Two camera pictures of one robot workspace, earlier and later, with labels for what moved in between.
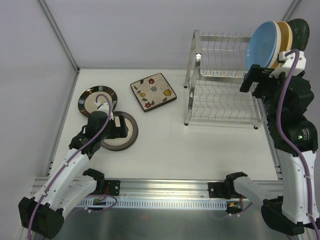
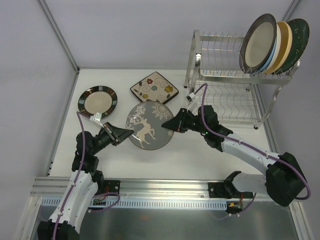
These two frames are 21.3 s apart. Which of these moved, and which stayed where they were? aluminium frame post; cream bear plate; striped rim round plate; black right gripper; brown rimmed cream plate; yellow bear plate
Moved: black right gripper; brown rimmed cream plate
Stayed: yellow bear plate; aluminium frame post; striped rim round plate; cream bear plate
